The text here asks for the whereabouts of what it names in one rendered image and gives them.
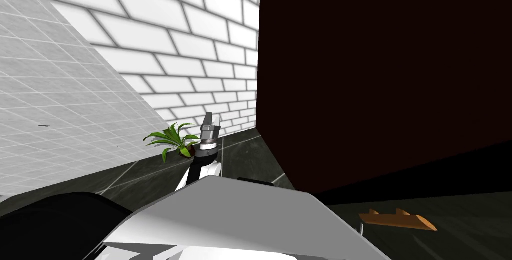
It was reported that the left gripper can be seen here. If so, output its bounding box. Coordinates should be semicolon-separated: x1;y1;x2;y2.
199;112;222;145

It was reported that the green potted plant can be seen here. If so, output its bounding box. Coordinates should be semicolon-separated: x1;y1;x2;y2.
142;122;201;164

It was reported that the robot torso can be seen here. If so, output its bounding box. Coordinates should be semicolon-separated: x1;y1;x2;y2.
83;175;394;260

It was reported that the dark brown cupboard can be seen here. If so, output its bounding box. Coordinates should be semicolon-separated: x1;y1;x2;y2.
255;0;512;195

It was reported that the orange wooden handle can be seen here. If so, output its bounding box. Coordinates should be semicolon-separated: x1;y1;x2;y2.
358;208;439;232

